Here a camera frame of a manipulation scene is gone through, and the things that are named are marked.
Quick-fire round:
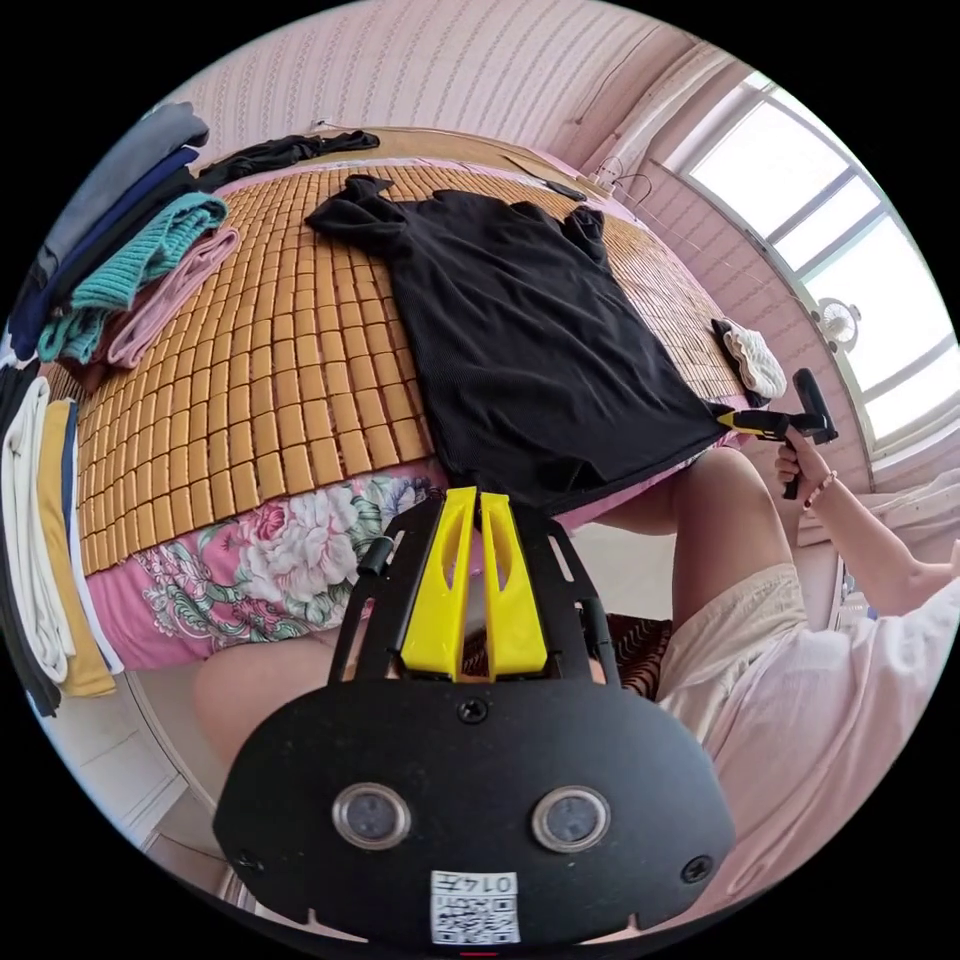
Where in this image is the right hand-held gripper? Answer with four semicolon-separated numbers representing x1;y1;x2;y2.
716;409;840;502

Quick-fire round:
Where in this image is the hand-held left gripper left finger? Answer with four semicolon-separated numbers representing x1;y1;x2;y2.
399;485;479;681

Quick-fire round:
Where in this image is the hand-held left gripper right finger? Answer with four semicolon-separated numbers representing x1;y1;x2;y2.
480;492;556;681

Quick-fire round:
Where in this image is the black long sleeve shirt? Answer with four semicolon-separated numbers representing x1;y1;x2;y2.
303;174;740;520

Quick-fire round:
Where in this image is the person's right forearm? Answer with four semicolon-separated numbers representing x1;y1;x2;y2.
806;473;960;625

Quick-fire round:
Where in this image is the person's right hand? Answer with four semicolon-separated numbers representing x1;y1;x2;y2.
774;430;837;513

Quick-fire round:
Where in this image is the white ruffled cloth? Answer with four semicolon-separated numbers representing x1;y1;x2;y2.
710;317;790;401

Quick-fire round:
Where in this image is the small white fan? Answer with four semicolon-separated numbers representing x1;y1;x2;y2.
815;297;865;355

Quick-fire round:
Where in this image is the window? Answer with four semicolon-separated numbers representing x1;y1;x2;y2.
648;71;960;475

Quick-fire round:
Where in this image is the person's body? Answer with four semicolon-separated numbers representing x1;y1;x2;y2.
191;442;960;943

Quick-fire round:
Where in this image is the bed with woven mat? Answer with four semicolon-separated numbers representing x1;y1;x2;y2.
37;127;775;674

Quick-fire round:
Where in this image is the pile of clothes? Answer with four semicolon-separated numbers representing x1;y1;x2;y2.
5;101;243;393
0;363;127;719

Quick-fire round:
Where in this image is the dark crumpled garment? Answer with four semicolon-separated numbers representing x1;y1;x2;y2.
196;129;382;191

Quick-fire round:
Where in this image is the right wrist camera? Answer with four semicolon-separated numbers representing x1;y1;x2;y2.
792;366;831;426

